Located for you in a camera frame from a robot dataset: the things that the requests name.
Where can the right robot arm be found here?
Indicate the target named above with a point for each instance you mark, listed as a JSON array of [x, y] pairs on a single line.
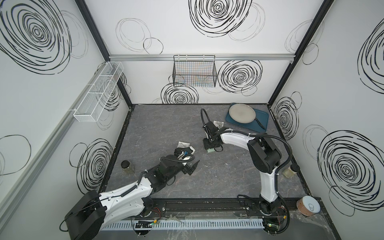
[[265, 156]]

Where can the white slotted cable duct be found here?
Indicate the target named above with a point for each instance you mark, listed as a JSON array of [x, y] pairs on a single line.
[[188, 224]]

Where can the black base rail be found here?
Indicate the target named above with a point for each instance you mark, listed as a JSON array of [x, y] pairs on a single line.
[[159, 208]]

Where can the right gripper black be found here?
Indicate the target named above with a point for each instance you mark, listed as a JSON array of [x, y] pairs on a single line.
[[205, 141]]

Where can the white gift box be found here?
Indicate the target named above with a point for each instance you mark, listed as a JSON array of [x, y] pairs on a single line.
[[183, 145]]

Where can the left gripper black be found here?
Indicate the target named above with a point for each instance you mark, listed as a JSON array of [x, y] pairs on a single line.
[[191, 170]]

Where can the black wire basket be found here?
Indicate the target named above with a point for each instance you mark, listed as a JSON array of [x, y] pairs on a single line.
[[195, 71]]

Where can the white wire shelf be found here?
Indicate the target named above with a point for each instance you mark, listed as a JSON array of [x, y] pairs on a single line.
[[100, 91]]

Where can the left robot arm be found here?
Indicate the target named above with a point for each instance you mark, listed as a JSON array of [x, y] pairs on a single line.
[[94, 211]]

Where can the grey round pan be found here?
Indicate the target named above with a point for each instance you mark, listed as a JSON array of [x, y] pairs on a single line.
[[244, 114]]

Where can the brown tape roll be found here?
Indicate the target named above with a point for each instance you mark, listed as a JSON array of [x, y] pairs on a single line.
[[308, 206]]

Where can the teal tray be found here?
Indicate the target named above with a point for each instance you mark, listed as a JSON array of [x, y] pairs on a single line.
[[262, 116]]

